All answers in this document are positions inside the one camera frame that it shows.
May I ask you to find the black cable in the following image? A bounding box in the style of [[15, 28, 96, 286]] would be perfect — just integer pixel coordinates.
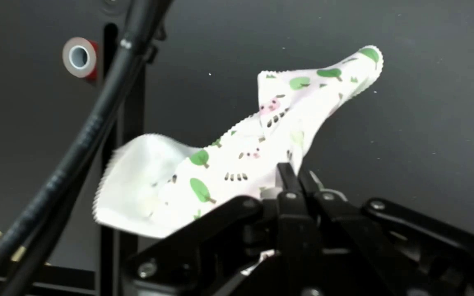
[[0, 0, 175, 296]]

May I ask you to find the white patterned towel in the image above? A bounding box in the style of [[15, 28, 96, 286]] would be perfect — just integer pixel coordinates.
[[92, 45, 385, 240]]

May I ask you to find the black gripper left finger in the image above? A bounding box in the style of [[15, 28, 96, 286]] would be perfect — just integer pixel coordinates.
[[125, 163, 323, 296]]

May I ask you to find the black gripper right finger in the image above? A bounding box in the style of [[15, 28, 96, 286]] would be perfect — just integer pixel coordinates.
[[303, 171, 474, 296]]

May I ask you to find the black towel bar stand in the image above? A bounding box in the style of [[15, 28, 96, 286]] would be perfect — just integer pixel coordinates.
[[97, 22, 168, 296]]

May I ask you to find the red tape roll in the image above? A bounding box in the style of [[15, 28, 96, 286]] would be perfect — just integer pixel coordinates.
[[63, 36, 97, 81]]

